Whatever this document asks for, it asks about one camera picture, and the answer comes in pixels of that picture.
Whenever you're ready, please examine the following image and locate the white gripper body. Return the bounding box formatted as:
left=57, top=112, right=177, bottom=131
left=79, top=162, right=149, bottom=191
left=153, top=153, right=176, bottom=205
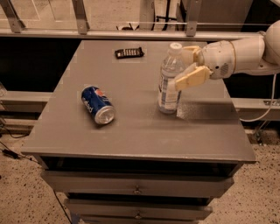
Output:
left=202, top=41, right=235, bottom=80

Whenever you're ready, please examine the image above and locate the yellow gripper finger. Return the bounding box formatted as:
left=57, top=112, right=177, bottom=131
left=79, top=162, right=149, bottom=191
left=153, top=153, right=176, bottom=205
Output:
left=174, top=65, right=212, bottom=91
left=181, top=45, right=204, bottom=65

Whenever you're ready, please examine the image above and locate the clear plastic water bottle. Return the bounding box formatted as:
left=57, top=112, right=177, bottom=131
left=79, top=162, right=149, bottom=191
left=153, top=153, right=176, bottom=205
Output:
left=157, top=43, right=186, bottom=114

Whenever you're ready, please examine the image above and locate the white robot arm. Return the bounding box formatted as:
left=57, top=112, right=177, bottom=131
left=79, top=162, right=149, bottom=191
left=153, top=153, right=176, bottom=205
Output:
left=170, top=21, right=280, bottom=91

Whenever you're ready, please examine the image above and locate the black remote control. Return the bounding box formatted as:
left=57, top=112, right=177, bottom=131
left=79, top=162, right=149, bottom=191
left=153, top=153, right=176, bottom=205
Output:
left=115, top=47, right=144, bottom=60

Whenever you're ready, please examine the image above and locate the grey drawer cabinet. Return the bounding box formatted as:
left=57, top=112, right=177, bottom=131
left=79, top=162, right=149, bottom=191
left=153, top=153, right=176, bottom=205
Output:
left=23, top=40, right=256, bottom=224

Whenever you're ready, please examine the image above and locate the blue pepsi soda can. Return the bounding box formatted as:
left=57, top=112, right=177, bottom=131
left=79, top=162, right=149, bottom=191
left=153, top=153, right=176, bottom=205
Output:
left=81, top=86, right=116, bottom=125

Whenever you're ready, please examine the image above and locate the top grey drawer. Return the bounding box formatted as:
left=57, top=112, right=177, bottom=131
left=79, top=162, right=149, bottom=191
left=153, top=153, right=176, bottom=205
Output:
left=41, top=171, right=234, bottom=198

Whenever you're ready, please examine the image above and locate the grey drawer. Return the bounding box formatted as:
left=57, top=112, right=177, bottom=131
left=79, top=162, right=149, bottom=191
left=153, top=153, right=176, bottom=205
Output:
left=65, top=199, right=212, bottom=221
left=41, top=171, right=234, bottom=198

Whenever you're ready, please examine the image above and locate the metal window railing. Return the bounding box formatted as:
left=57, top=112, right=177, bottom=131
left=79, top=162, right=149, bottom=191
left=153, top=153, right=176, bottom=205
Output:
left=0, top=0, right=264, bottom=41

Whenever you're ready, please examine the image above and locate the black power adapter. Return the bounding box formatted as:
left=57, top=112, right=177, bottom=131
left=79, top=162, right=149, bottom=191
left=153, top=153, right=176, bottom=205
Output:
left=2, top=149, right=19, bottom=159

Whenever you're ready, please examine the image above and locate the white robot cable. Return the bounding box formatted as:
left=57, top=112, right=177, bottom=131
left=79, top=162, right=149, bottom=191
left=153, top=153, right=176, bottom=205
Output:
left=239, top=73, right=280, bottom=123

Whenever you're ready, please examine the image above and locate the black floor cable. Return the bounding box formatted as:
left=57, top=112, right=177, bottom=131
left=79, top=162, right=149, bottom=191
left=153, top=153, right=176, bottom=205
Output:
left=0, top=125, right=73, bottom=224

